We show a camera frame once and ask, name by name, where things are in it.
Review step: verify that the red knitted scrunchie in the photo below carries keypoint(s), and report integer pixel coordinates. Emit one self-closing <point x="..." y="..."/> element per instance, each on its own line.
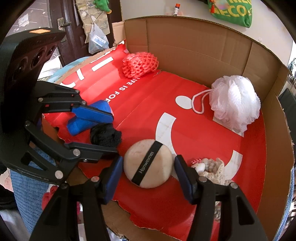
<point x="49" y="193"/>

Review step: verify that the light blue bedsheet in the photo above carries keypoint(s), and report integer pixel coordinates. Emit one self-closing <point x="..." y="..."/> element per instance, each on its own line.
<point x="69" y="67"/>

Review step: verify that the cream crocheted scrunchie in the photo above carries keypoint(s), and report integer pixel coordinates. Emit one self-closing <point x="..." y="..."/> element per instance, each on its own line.
<point x="215" y="171"/>

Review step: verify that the small white teddy bear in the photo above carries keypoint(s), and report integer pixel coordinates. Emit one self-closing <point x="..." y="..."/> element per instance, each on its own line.
<point x="200" y="166"/>

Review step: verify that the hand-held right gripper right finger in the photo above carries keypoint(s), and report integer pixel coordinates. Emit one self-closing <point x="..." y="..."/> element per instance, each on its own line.
<point x="185" y="178"/>

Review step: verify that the blue knitted blanket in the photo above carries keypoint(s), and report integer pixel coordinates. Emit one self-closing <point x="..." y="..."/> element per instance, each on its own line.
<point x="23" y="185"/>

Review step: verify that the beige powder puff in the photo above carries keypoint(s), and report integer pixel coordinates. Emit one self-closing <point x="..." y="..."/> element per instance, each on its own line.
<point x="148" y="162"/>

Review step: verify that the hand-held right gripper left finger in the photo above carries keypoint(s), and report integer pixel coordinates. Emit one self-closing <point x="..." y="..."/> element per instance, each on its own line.
<point x="113" y="176"/>

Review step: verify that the dark brown wooden door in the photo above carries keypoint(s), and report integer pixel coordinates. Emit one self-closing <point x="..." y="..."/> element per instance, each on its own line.
<point x="69" y="11"/>

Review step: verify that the red mesh bath loofah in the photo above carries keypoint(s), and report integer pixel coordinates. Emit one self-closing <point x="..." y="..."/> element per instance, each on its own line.
<point x="140" y="63"/>

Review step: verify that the blue foam block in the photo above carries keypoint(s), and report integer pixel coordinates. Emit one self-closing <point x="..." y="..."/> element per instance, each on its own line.
<point x="76" y="126"/>

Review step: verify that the green plush toy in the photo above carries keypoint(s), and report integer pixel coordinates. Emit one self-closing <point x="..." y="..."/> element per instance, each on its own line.
<point x="101" y="3"/>

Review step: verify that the white mesh bath loofah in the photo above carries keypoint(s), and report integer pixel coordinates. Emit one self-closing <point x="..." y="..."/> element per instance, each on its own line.
<point x="235" y="102"/>

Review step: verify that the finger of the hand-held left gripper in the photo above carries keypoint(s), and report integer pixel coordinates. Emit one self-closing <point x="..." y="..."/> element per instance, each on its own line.
<point x="92" y="113"/>
<point x="92" y="151"/>

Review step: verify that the green tote bag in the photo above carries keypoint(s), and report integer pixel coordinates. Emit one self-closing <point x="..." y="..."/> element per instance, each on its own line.
<point x="231" y="11"/>

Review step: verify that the cardboard box with red lining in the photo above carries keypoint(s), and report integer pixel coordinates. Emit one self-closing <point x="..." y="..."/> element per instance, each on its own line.
<point x="189" y="46"/>

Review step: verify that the beige hanging organizer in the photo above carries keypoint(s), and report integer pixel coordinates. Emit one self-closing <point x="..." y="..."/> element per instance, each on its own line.
<point x="97" y="16"/>

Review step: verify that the glue bottle with orange cap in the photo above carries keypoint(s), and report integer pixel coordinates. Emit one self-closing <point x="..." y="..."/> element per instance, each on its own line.
<point x="177" y="9"/>

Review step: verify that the clear plastic bag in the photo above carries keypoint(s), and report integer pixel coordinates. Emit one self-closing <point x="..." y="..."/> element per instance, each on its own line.
<point x="97" y="39"/>

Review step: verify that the black fluffy pom-pom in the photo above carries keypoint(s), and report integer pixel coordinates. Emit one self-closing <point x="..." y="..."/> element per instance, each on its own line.
<point x="105" y="135"/>

